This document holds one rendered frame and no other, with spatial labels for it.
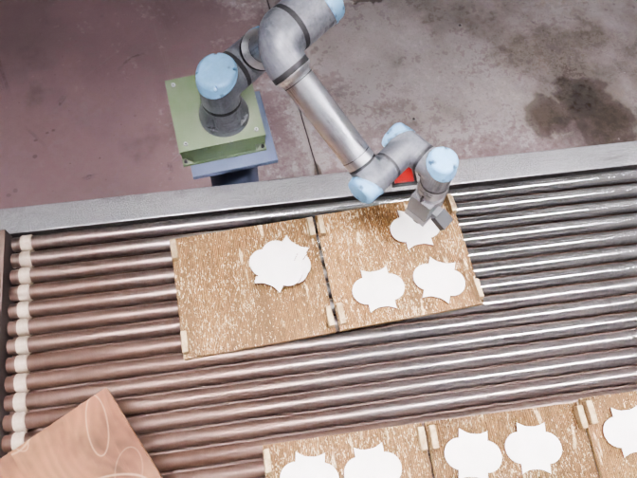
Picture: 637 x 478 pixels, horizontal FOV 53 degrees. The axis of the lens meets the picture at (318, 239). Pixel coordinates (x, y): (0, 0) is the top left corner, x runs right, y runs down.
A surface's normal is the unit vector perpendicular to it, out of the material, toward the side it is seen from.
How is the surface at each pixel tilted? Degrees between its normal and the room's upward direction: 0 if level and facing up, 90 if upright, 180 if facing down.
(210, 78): 9
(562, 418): 0
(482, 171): 0
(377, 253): 0
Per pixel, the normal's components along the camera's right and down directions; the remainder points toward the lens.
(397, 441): 0.04, -0.40
